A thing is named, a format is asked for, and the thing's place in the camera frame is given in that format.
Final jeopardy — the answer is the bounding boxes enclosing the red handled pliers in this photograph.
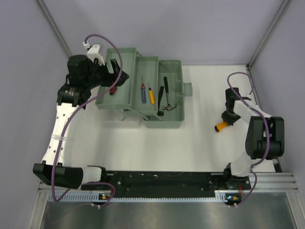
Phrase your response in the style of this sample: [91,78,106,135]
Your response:
[109,86,117,95]

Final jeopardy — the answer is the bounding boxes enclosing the blue handled screwdriver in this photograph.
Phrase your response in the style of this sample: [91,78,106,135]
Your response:
[141,76,146,104]

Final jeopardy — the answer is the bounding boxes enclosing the grey slotted cable duct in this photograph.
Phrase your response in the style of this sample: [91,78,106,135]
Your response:
[61,192,228,203]

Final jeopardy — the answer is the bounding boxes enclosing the orange handled screwdriver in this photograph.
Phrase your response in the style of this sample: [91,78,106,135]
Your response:
[148,84,155,104]

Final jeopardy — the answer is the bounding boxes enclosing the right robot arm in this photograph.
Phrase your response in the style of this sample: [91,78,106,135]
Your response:
[214,87,285,189]

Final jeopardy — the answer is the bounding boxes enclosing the orange black utility knife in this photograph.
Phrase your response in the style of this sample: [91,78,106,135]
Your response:
[214,121,229,133]

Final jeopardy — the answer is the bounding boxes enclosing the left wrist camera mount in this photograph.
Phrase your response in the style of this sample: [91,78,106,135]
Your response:
[82,42,105,65]

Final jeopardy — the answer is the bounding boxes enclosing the small black mallet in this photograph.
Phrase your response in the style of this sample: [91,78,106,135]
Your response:
[157,86,164,116]

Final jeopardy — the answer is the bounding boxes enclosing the claw hammer black handle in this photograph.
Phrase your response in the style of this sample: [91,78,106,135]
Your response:
[163,76,176,111]

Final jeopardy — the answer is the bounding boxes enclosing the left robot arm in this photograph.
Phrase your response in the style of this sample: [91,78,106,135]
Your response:
[32,54,127,189]

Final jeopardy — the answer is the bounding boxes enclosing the translucent green tool box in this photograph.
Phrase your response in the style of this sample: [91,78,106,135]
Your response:
[95,48,193,128]

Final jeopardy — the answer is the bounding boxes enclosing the aluminium frame rail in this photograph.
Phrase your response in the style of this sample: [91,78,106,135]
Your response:
[38,172,300,191]

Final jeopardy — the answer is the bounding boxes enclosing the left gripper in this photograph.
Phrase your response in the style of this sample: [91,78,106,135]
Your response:
[83,59,128,89]

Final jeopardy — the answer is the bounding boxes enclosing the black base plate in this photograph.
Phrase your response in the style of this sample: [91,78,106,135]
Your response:
[102,171,251,198]

